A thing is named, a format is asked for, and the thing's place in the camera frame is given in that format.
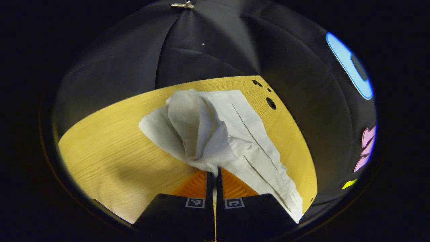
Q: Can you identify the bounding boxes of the silver metal clip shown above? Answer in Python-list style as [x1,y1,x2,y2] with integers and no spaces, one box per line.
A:
[170,1,196,10]

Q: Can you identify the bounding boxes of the off-white jeans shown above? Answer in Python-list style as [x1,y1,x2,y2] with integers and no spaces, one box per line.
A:
[139,89,304,224]

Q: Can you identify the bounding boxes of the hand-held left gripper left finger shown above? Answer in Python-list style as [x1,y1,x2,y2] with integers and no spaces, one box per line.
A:
[133,170,216,241]

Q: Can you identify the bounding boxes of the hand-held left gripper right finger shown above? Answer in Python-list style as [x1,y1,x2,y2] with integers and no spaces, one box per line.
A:
[216,167,300,241]

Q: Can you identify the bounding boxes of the black backdrop cloth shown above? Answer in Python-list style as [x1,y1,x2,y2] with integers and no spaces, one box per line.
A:
[54,0,378,215]

